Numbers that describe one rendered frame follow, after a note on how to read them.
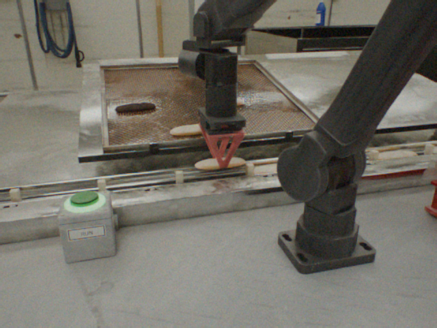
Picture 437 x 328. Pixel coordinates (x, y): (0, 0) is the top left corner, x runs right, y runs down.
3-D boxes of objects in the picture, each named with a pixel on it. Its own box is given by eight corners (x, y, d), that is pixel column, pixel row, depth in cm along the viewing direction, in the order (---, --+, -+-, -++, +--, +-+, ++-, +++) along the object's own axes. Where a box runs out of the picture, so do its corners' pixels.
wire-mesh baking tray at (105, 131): (103, 153, 77) (102, 147, 76) (100, 70, 117) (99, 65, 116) (328, 132, 89) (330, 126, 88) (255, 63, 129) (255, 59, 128)
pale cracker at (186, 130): (172, 137, 83) (172, 132, 82) (168, 130, 86) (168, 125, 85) (216, 132, 86) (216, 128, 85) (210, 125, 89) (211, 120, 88)
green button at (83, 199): (69, 214, 54) (67, 204, 53) (72, 201, 57) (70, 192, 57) (100, 211, 55) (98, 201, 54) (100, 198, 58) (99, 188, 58)
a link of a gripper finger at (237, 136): (233, 156, 78) (233, 111, 74) (244, 170, 71) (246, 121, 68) (199, 160, 76) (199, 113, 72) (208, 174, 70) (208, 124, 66)
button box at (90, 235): (63, 285, 56) (50, 219, 51) (68, 253, 63) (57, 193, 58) (122, 275, 58) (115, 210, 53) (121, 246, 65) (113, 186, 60)
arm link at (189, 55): (204, 11, 59) (246, 10, 64) (166, 9, 68) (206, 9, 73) (205, 89, 64) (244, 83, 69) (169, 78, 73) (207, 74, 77)
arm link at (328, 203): (328, 226, 52) (353, 214, 55) (338, 155, 48) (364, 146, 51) (278, 200, 58) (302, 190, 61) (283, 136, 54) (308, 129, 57)
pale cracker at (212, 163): (196, 171, 71) (196, 165, 71) (192, 163, 75) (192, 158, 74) (248, 166, 74) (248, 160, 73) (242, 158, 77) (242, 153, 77)
